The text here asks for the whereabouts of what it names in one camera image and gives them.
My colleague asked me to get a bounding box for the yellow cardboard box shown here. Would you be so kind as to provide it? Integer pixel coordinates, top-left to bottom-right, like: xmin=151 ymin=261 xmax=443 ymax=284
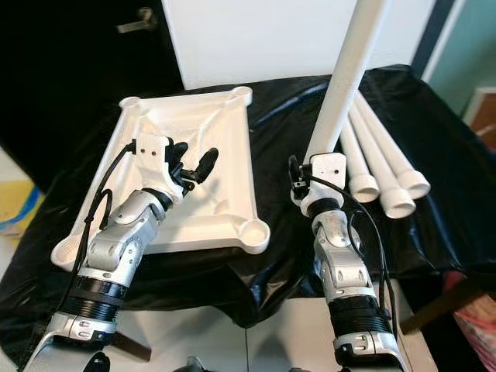
xmin=0 ymin=180 xmax=41 ymax=247

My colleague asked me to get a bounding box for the white plastic table top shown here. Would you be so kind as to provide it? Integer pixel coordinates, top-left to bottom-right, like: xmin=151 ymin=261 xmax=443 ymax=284
xmin=50 ymin=86 xmax=270 ymax=272

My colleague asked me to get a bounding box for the grey robot left foot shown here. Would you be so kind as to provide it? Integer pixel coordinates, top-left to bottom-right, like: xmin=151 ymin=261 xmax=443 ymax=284
xmin=184 ymin=356 xmax=208 ymax=372

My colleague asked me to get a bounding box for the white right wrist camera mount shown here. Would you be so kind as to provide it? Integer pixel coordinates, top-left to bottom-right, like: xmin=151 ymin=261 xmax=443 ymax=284
xmin=296 ymin=153 xmax=347 ymax=206

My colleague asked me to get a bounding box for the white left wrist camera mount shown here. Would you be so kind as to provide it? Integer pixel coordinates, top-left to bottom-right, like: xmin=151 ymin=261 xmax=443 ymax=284
xmin=133 ymin=135 xmax=177 ymax=204

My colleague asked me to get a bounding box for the silver door lever handle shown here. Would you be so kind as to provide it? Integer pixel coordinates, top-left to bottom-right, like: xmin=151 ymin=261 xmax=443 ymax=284
xmin=116 ymin=6 xmax=157 ymax=33

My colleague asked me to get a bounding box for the black door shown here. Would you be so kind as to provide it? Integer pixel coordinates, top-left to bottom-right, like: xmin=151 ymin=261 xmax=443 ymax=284
xmin=0 ymin=0 xmax=183 ymax=187

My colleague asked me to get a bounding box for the black plastic table cover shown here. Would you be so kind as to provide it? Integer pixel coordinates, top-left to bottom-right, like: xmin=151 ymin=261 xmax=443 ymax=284
xmin=0 ymin=64 xmax=496 ymax=369

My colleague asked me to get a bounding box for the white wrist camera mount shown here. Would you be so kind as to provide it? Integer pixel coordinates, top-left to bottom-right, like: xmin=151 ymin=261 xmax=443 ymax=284
xmin=296 ymin=153 xmax=347 ymax=206
xmin=133 ymin=135 xmax=177 ymax=204

